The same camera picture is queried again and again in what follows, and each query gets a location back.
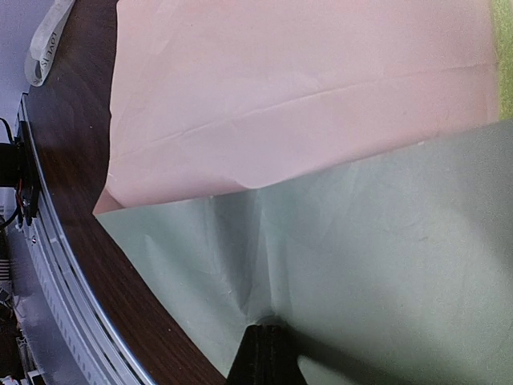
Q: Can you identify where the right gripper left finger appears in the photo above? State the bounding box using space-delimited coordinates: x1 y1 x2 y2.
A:
226 325 265 385

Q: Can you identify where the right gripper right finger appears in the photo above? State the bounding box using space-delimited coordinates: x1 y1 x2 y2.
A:
265 325 306 385

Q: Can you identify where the pink wrapping paper sheet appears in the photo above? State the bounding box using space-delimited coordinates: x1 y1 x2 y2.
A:
94 1 512 384

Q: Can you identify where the green fuzzy yarn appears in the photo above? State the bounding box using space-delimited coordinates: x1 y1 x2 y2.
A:
491 0 512 120

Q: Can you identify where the white printed ribbon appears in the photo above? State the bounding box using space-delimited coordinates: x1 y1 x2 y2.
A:
24 0 75 87

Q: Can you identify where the front aluminium rail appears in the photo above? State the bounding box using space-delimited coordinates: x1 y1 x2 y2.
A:
15 94 157 385

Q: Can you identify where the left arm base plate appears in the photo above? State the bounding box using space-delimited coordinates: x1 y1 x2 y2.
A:
17 120 41 226

